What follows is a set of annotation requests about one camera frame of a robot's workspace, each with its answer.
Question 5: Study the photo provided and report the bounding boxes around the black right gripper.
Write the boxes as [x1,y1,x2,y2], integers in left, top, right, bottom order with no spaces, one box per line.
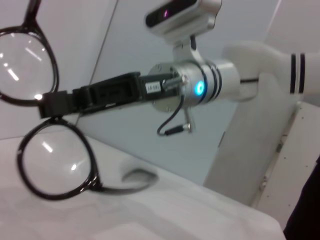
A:
[37,71,182,120]

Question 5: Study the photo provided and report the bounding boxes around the black glasses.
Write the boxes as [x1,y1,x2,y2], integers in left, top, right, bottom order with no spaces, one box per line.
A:
[0,0,161,202]

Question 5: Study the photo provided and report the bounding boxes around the black fabric item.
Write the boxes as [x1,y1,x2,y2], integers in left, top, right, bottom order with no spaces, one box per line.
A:
[283,154,320,240]

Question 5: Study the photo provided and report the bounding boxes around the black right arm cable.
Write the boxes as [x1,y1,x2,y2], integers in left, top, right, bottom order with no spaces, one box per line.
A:
[156,76,194,137]

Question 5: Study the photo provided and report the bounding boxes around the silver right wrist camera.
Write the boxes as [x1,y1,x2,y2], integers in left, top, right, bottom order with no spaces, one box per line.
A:
[144,0,223,66]

